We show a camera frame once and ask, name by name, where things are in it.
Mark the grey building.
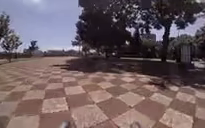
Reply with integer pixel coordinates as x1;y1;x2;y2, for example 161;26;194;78
144;33;157;43

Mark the low distant building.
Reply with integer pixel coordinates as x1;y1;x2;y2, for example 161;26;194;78
44;49;80;57

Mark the group of large dark trees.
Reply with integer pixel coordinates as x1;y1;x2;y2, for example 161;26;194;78
71;0;205;64

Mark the robot's own part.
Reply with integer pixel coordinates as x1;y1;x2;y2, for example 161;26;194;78
59;120;71;128
130;121;142;128

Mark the pale cabinet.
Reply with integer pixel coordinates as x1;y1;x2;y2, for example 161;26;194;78
180;44;192;65

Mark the checkered red and grey paving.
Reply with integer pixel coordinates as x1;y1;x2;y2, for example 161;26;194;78
0;55;205;128

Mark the green hedge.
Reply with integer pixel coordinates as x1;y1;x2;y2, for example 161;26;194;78
167;34;198;62

